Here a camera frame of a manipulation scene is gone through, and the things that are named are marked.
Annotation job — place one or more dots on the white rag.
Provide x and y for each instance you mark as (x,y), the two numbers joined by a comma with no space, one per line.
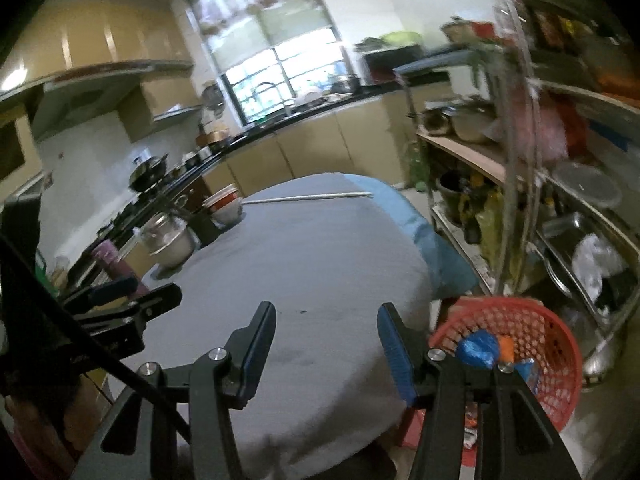
(597,265)

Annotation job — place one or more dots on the purple thermos bottle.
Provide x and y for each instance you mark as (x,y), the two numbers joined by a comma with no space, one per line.
(107,255)

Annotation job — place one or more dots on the yellow plastic bag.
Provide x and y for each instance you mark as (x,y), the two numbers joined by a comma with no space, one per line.
(490,225)

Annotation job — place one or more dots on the green plastic bottle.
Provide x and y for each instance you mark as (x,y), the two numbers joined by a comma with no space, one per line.
(419,167)

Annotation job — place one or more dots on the black cup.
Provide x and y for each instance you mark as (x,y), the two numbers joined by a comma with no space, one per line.
(207,230)

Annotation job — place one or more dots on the round clear container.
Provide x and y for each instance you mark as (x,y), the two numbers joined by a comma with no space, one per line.
(587,185)

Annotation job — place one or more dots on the red white ceramic bowl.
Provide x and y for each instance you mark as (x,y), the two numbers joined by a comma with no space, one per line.
(222,197)
(230,215)

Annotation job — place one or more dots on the large steel cooking pot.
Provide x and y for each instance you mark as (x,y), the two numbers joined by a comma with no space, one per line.
(472,125)

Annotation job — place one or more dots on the person's left forearm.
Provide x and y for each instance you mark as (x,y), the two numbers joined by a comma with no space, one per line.
(30,425)

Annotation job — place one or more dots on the black wok with lid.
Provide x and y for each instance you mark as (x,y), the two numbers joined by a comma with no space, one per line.
(147,172)

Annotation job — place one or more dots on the small steel pot with lid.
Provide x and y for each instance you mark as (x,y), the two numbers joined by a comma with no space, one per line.
(345,83)

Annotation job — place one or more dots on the light blue under cloth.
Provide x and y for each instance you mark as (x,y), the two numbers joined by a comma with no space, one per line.
(435,255)

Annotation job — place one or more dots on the white dishes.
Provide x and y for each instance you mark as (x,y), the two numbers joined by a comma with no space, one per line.
(311,95)

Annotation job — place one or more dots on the beige range hood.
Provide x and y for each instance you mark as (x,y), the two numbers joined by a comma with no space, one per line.
(150,100)

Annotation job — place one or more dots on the green plastic bag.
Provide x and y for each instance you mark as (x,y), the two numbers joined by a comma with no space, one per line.
(400,38)

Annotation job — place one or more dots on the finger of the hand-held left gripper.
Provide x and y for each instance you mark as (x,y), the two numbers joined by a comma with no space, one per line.
(160,297)
(117,286)

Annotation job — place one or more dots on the blue plastic bag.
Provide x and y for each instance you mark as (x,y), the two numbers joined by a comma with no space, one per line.
(477,350)

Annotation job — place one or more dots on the gold coloured pot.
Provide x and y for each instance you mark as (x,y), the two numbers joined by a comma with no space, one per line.
(214,139)

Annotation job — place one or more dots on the orange plastic bag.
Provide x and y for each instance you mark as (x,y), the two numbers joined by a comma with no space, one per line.
(506,347)

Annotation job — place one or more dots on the brass lidded pot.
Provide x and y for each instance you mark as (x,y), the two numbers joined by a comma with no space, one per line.
(460,30)

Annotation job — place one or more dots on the dark leafy greens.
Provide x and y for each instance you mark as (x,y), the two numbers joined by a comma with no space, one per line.
(370,44)

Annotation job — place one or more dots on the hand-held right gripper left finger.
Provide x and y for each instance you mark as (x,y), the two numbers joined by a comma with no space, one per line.
(257,355)

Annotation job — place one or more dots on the red plastic basket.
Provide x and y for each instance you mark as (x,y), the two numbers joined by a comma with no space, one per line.
(550,340)

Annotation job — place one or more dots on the beige lower cabinets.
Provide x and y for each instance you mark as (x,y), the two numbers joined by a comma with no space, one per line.
(310,150)

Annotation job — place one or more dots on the blue white carton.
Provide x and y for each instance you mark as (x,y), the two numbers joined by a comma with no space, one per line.
(527,372)

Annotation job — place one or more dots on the curved metal faucet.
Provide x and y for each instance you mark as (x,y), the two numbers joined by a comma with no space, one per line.
(272,92)

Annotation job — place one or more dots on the pink plastic bag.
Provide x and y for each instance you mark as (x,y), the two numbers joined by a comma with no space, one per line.
(537,120)

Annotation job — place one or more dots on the black kitchen countertop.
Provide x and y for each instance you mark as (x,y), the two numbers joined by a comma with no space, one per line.
(310,112)

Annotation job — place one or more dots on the hanging metal strainer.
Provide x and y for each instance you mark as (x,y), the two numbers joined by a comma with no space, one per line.
(212,97)

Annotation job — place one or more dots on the black gas stove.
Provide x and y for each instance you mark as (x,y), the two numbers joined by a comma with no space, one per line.
(125,215)

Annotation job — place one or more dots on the metal shelf rack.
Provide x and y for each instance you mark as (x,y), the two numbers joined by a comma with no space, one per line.
(435,63)

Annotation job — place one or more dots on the steel tray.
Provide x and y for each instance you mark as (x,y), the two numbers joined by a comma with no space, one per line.
(560,240)

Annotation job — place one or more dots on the barred kitchen window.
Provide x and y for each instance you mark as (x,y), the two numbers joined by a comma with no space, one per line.
(280,75)

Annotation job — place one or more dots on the thin white rod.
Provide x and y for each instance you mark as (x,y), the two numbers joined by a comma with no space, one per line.
(310,197)

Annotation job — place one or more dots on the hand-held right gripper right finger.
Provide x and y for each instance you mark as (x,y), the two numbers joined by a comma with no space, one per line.
(395,355)

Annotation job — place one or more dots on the silver countertop appliance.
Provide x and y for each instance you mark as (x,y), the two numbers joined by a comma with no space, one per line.
(392,65)

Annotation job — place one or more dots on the beige wall cabinets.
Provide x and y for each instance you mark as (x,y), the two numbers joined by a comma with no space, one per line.
(100,35)

